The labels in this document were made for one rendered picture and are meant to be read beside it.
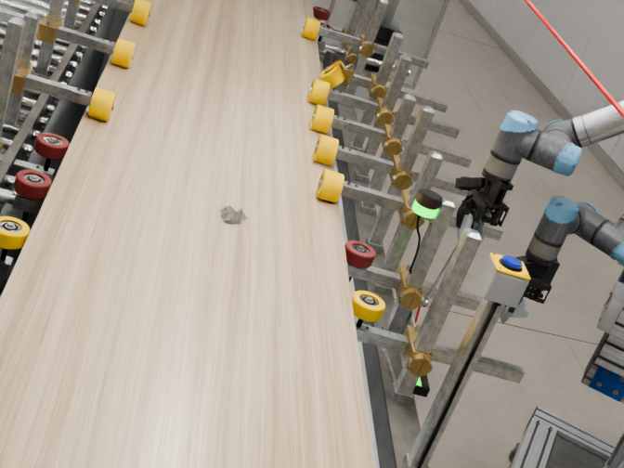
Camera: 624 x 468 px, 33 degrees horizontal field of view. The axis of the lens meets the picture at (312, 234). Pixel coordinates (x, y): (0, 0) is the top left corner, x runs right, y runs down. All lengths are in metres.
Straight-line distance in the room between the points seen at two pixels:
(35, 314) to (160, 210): 0.58
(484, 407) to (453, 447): 0.34
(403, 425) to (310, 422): 0.50
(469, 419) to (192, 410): 2.16
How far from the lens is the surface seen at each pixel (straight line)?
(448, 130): 3.56
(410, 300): 2.58
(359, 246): 2.58
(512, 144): 2.45
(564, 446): 3.60
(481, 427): 3.88
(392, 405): 2.44
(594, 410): 4.35
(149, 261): 2.23
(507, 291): 2.01
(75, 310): 2.01
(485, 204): 2.48
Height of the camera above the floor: 1.99
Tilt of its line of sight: 25 degrees down
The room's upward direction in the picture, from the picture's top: 20 degrees clockwise
